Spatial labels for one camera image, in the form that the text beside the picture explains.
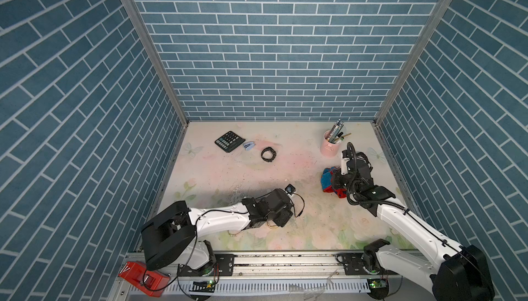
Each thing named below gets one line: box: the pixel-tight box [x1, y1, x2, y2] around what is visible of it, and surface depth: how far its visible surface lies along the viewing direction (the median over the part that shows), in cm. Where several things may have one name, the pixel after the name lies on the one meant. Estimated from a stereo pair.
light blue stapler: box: [242, 140, 256, 152], surface depth 110 cm
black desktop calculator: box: [214, 130, 246, 154], surface depth 110 cm
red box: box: [118, 261, 171, 298], surface depth 68 cm
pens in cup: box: [325, 118, 352, 144], surface depth 101 cm
